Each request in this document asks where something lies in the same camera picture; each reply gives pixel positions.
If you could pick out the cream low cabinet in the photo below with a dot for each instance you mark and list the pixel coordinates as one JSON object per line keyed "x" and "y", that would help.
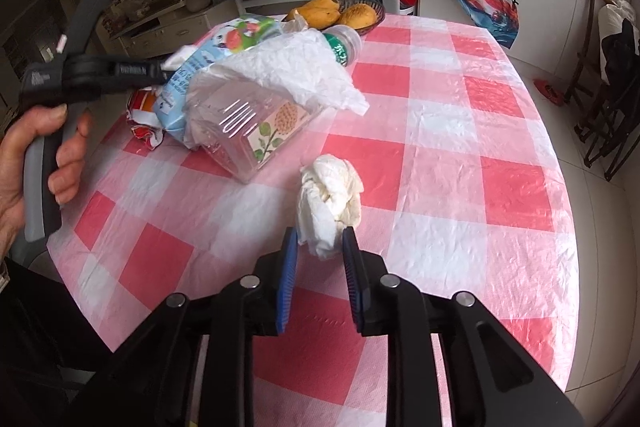
{"x": 165, "y": 32}

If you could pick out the red plastic item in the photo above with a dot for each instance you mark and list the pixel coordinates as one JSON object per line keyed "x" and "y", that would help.
{"x": 547, "y": 91}

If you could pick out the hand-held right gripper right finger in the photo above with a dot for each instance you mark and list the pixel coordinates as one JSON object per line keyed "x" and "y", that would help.
{"x": 352, "y": 282}

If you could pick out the spotted yellow mango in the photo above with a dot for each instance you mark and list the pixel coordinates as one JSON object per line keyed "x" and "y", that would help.
{"x": 310, "y": 18}

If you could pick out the patterned fruit plate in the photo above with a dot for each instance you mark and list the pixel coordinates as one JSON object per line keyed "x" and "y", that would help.
{"x": 379, "y": 13}

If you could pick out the round yellow mango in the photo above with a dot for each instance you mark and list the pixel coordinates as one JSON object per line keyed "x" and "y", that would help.
{"x": 359, "y": 17}

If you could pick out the white tissue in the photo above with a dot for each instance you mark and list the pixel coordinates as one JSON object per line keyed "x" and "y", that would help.
{"x": 330, "y": 192}

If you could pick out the white crinkled plastic sheet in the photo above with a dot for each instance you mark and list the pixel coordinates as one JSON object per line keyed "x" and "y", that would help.
{"x": 295, "y": 62}

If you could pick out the clear plastic bottle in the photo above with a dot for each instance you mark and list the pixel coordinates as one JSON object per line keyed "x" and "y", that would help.
{"x": 240, "y": 127}

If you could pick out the pink checkered tablecloth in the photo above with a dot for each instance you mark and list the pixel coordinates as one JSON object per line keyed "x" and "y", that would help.
{"x": 450, "y": 157}

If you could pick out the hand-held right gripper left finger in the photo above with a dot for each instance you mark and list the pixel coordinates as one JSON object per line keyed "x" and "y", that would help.
{"x": 289, "y": 282}

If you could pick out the person's left hand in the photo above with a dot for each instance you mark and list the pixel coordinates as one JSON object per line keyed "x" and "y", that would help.
{"x": 15, "y": 167}

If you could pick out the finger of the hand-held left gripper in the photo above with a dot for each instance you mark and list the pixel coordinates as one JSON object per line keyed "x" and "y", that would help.
{"x": 135, "y": 70}

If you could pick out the dark folding chair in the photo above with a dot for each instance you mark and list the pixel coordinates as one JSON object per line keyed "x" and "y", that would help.
{"x": 620, "y": 117}

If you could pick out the red orange snack wrapper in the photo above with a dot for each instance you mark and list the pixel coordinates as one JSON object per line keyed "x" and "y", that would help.
{"x": 142, "y": 127}

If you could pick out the black garment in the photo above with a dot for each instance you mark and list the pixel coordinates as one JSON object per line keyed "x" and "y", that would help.
{"x": 627, "y": 42}

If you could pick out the blue white snack bag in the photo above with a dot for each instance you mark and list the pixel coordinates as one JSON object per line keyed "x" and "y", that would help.
{"x": 215, "y": 52}

